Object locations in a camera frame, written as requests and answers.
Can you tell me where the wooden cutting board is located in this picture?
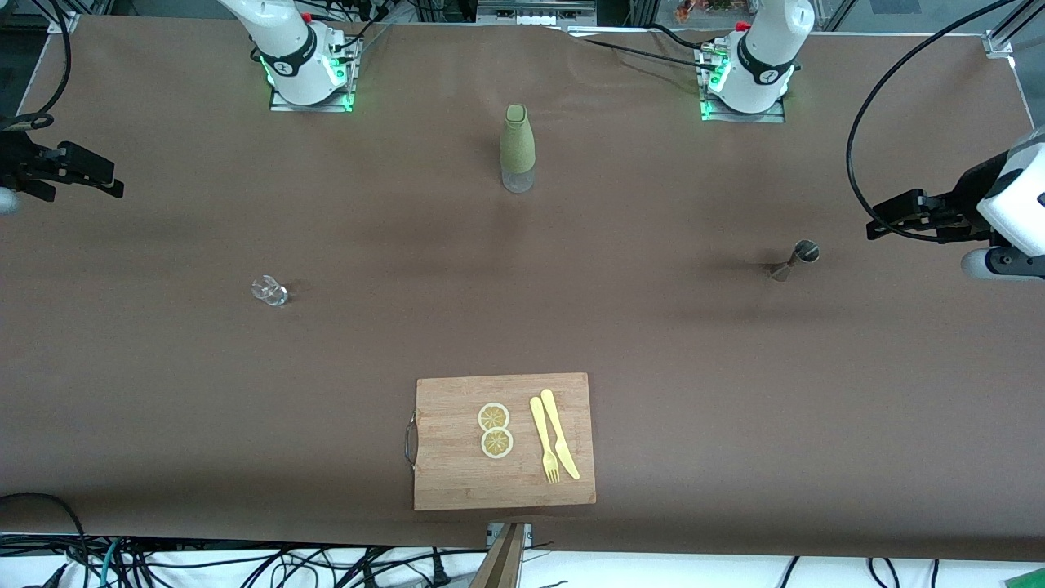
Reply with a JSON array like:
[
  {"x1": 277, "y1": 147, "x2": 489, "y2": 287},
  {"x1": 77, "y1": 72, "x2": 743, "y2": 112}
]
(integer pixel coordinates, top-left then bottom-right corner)
[{"x1": 404, "y1": 372, "x2": 597, "y2": 512}]

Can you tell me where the wooden post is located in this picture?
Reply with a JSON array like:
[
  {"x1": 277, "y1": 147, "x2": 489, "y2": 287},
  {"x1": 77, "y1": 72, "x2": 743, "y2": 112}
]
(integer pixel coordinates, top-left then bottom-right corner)
[{"x1": 469, "y1": 523, "x2": 527, "y2": 588}]

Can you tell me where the brown table cover sheet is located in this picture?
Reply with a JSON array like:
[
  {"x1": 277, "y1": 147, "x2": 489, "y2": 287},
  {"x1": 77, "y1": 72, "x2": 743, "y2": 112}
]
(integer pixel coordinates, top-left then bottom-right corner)
[{"x1": 0, "y1": 15, "x2": 1045, "y2": 564}]

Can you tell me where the metal double jigger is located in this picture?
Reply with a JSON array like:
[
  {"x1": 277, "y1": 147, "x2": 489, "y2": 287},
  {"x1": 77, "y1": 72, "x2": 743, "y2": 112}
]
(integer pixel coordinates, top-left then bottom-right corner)
[{"x1": 770, "y1": 240, "x2": 820, "y2": 283}]

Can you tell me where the yellow plastic knife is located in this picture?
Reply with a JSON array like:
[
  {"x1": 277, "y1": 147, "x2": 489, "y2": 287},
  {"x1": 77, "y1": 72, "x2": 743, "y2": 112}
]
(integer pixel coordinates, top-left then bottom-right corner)
[{"x1": 540, "y1": 389, "x2": 581, "y2": 481}]

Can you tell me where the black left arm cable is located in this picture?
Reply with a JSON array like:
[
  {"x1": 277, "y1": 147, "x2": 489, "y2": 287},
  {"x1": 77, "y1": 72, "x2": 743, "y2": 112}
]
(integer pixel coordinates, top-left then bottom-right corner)
[{"x1": 846, "y1": 0, "x2": 1020, "y2": 243}]

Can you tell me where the grey power strip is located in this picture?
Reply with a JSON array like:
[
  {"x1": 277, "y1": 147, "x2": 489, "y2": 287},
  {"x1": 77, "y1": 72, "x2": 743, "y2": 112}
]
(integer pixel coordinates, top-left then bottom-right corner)
[{"x1": 478, "y1": 0, "x2": 597, "y2": 25}]

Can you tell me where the teal floor cable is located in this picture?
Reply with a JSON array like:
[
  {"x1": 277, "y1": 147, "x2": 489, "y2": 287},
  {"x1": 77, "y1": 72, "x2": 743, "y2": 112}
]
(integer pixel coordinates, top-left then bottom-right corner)
[{"x1": 98, "y1": 539, "x2": 125, "y2": 588}]

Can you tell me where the thick black floor cable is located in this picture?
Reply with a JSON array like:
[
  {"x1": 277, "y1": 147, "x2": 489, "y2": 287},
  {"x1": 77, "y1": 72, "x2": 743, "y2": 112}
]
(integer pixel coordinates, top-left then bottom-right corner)
[{"x1": 0, "y1": 492, "x2": 92, "y2": 588}]

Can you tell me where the yellow plastic fork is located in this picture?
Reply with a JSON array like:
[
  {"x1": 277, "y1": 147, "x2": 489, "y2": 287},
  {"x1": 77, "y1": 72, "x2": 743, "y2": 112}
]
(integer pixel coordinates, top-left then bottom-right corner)
[{"x1": 530, "y1": 396, "x2": 561, "y2": 484}]

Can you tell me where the short black table cable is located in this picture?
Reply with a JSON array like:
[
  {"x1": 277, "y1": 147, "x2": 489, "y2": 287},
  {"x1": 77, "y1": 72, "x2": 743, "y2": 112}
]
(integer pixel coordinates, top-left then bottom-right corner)
[{"x1": 647, "y1": 23, "x2": 709, "y2": 51}]

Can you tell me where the green sleeved glass bottle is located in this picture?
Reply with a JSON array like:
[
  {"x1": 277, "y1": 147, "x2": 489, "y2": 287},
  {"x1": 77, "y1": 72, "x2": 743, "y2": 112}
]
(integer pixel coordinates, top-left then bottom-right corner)
[{"x1": 500, "y1": 104, "x2": 537, "y2": 194}]

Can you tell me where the long black table cable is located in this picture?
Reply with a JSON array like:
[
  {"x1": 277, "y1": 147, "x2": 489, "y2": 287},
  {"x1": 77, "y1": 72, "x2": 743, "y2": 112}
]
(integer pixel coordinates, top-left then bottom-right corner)
[{"x1": 571, "y1": 37, "x2": 721, "y2": 71}]

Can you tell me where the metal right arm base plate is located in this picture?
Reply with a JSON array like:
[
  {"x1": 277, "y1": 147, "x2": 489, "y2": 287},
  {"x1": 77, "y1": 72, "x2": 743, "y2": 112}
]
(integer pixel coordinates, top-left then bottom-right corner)
[{"x1": 269, "y1": 37, "x2": 357, "y2": 113}]

